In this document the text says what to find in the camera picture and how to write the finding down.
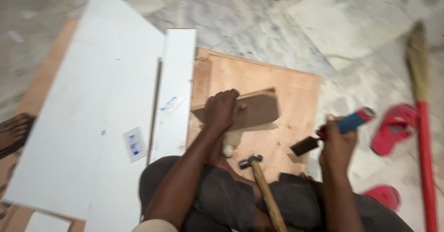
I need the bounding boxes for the small white laminate piece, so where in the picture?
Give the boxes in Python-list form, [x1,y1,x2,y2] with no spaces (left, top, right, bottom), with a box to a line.
[24,211,71,232]

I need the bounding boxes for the small brown wooden board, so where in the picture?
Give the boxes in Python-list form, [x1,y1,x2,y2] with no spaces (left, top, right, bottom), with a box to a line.
[191,87,281,132]

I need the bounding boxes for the narrow white laminate panel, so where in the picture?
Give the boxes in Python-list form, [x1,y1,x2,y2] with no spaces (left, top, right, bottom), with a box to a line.
[148,28,198,164]

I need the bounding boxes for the person's left hand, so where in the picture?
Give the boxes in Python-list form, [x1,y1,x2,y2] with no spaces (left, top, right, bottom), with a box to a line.
[204,89,247,134]

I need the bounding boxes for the broom with red handle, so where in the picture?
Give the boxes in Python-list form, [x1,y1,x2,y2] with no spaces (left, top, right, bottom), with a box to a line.
[406,20,438,232]

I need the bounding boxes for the person's dark trousers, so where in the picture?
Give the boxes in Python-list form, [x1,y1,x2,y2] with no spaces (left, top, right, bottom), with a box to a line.
[139,156,415,232]

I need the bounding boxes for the hammer with wooden handle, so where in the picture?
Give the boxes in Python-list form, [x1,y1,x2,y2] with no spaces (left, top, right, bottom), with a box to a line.
[238,155,288,232]

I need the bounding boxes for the long plywood sheet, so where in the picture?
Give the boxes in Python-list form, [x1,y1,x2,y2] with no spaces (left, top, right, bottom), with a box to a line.
[0,19,85,232]

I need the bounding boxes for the square plywood board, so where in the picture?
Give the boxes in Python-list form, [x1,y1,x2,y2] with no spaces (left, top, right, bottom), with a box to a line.
[187,47,322,184]

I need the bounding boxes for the red slipper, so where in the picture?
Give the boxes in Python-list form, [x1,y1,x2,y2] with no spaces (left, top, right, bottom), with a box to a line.
[361,185,401,212]
[370,103,418,157]

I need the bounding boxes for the large white laminate panel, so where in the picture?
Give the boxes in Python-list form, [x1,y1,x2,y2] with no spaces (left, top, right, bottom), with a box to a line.
[2,0,166,232]

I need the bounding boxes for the person's right hand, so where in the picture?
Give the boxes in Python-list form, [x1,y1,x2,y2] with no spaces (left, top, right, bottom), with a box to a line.
[317,114,358,172]

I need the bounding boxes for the chisel with blue red handle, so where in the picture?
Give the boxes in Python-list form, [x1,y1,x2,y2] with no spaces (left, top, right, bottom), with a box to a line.
[290,107,376,157]

